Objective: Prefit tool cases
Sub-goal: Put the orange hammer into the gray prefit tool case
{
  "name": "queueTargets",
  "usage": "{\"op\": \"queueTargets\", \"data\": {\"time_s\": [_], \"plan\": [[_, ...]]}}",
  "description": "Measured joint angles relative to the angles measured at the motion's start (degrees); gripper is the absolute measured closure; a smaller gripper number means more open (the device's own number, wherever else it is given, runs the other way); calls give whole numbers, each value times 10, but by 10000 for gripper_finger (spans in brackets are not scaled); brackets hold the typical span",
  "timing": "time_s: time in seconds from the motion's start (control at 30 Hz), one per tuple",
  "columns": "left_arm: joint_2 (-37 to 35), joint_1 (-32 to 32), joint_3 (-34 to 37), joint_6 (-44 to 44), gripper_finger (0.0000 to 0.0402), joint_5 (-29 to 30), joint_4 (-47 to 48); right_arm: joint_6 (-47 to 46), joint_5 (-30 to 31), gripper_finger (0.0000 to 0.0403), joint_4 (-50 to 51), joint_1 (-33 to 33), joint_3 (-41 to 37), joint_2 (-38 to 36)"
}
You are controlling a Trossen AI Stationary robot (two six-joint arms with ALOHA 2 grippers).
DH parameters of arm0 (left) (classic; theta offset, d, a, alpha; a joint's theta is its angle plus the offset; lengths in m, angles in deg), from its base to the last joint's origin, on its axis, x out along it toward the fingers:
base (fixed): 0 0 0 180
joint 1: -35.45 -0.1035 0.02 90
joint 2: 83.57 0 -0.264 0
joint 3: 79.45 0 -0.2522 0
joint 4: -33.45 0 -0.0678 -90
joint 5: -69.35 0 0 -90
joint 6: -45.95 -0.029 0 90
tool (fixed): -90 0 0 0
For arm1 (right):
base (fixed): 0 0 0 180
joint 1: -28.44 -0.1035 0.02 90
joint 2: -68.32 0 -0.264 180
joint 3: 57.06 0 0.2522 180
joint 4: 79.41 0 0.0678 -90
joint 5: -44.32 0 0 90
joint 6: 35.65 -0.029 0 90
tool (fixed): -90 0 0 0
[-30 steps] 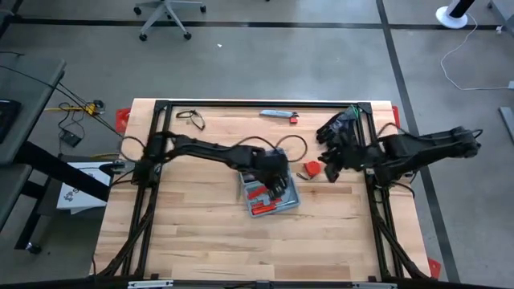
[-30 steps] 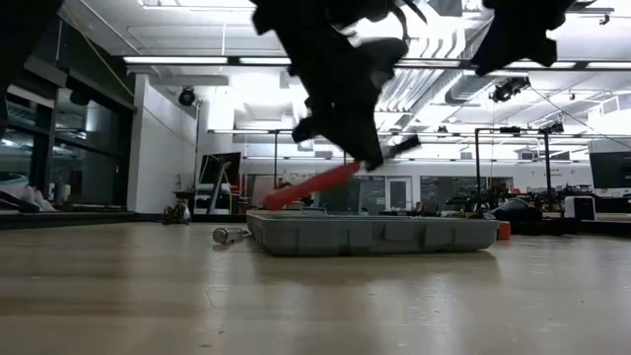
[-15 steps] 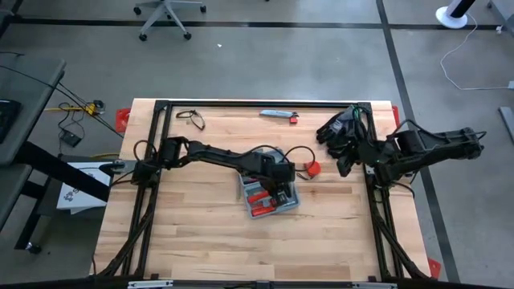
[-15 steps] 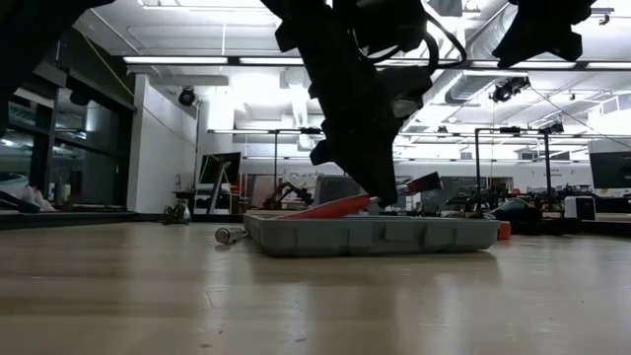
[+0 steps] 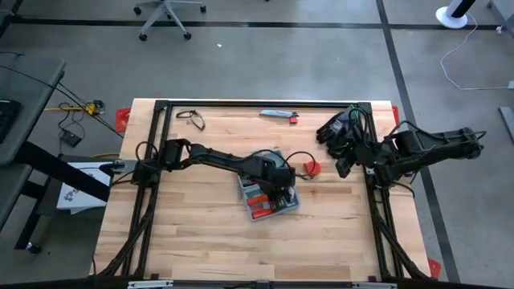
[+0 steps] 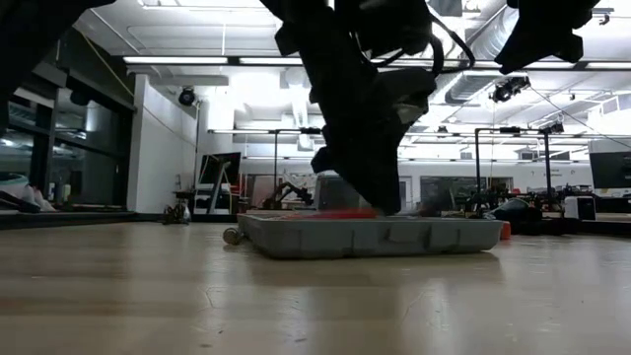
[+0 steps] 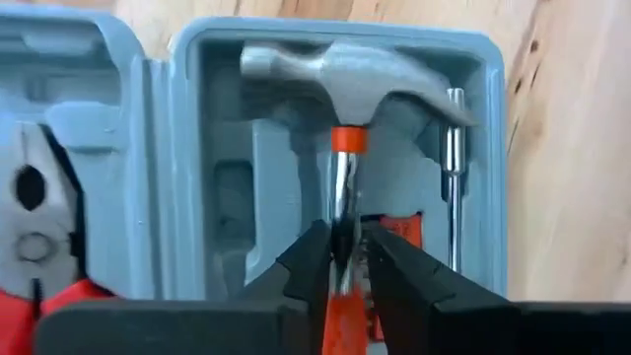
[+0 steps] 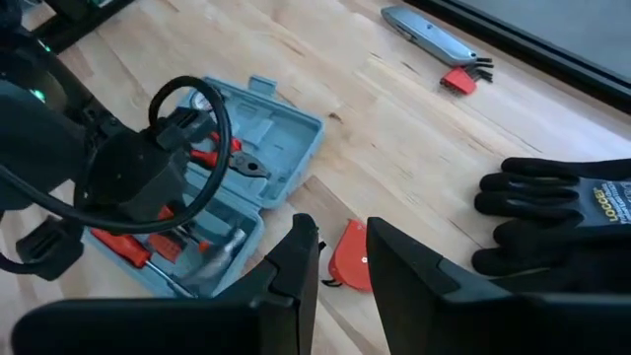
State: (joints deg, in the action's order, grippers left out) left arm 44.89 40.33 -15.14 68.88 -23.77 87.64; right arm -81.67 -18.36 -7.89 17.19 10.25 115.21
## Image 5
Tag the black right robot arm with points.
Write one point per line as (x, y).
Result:
(433, 150)

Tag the grey desk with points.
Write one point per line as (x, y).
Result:
(24, 80)

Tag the black caster wheel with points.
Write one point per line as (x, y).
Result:
(34, 247)

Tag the clear safety glasses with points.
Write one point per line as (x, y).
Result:
(190, 118)

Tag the red tape measure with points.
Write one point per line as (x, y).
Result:
(312, 168)

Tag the black keyboard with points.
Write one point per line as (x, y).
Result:
(8, 118)

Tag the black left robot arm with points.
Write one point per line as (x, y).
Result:
(217, 158)

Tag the black aluminium table frame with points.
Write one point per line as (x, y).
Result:
(369, 200)

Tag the black work glove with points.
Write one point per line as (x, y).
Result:
(341, 148)
(329, 128)

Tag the grey plastic tool case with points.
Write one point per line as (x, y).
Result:
(257, 188)

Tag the black power adapter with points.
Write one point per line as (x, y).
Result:
(70, 138)

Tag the grey utility knife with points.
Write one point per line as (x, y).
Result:
(276, 114)

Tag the silver metal bracket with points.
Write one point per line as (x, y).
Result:
(150, 284)
(375, 286)

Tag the white cardboard box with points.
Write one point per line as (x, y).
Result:
(76, 196)

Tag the office chair base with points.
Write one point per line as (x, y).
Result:
(164, 12)

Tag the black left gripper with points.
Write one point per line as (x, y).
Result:
(279, 176)

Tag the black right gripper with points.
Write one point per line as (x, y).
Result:
(363, 154)

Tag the red-orange bit holder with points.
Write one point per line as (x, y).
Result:
(257, 199)

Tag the red table clamp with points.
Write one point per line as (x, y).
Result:
(396, 114)
(434, 268)
(122, 118)

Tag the white round fan base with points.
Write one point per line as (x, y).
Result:
(449, 18)

